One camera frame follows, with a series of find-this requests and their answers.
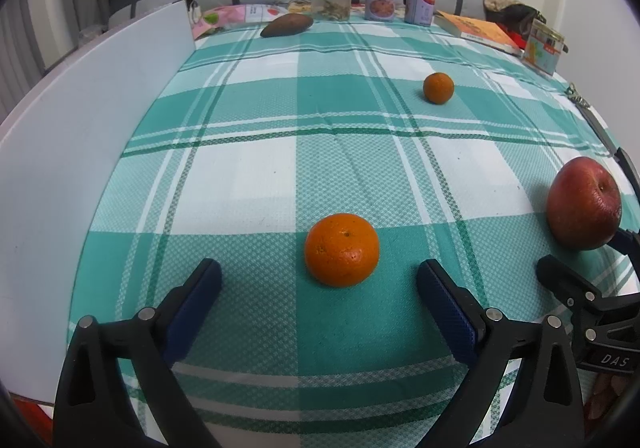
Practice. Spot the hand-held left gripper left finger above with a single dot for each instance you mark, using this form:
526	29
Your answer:
192	310

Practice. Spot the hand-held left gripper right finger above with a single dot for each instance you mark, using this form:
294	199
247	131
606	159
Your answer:
447	308

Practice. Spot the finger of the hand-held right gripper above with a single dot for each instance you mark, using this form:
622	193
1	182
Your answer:
629	245
562	275

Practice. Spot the red apple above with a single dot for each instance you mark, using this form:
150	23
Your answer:
584	203

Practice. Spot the bright smooth orange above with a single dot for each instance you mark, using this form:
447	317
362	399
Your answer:
342	249

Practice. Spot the person's right hand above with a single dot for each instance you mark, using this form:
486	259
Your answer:
610	388

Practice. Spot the green plaid tablecloth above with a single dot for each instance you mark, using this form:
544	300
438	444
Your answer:
250	178

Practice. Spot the white board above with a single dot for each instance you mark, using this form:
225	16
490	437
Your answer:
75	168

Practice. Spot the small colourful box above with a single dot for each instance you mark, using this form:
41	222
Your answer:
544	48

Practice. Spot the small orange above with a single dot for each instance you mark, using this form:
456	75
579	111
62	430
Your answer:
438	88

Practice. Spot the orange book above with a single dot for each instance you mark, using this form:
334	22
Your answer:
482	32

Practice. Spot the dark bag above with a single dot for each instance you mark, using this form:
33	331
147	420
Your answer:
515	13

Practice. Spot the pink printed packet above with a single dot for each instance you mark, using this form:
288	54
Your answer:
222	18

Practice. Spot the sweet potato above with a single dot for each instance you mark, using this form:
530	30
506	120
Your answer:
287	25

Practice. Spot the white tissue pack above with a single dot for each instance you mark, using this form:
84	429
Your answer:
265	12

